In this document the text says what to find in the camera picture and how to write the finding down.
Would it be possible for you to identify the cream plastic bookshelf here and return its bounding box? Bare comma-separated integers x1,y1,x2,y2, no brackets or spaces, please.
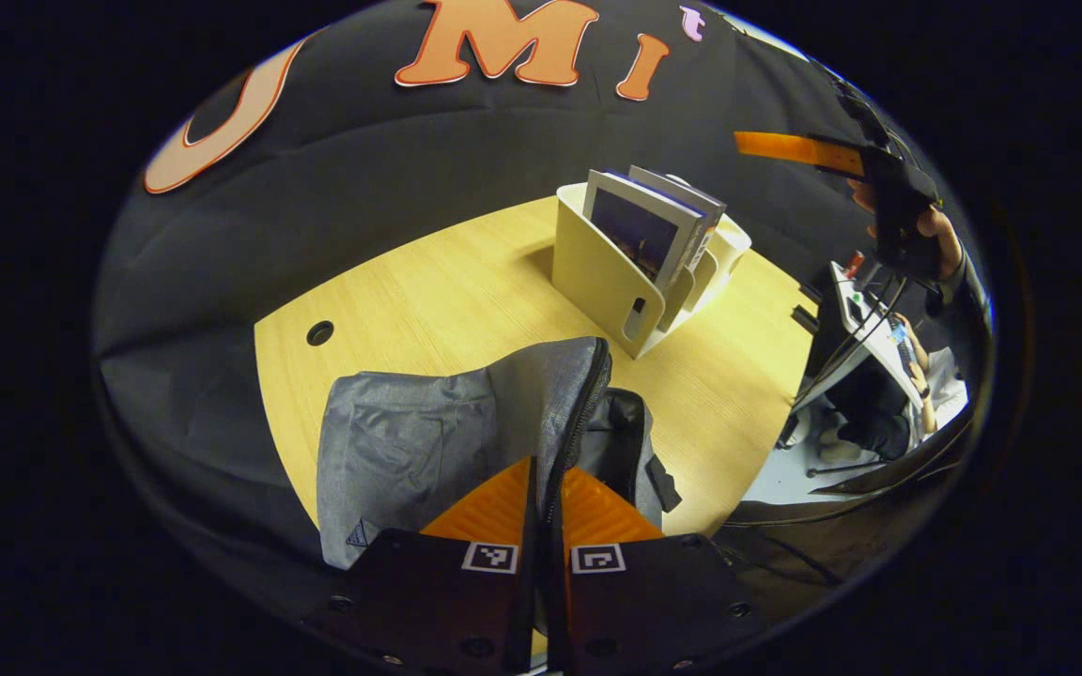
550,174,753,361

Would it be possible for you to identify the grey cover book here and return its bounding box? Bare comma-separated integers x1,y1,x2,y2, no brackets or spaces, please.
628,164,728,273

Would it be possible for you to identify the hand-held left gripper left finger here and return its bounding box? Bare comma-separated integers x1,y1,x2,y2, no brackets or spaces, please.
300,455,542,675

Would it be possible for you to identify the blue cover book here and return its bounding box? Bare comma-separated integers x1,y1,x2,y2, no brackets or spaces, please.
583,169,706,292

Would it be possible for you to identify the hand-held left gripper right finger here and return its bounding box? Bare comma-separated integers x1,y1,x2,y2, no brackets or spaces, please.
543,465,769,675

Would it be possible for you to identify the grey schoolbag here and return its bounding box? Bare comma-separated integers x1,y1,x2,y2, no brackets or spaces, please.
316,336,683,572

